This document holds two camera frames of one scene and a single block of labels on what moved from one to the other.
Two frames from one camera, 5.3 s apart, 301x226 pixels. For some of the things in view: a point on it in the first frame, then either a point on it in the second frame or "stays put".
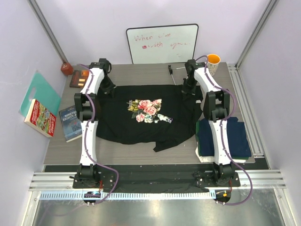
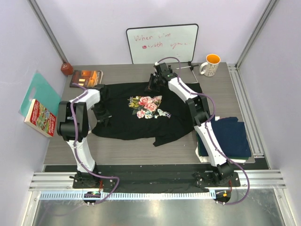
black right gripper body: x=189 y=85 to x=154 y=84
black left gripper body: x=107 y=86 to x=101 y=112
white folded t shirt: x=210 y=158 stays put
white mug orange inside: x=213 y=61 stays put
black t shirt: x=159 y=114 stays put
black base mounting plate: x=157 y=180 stays put
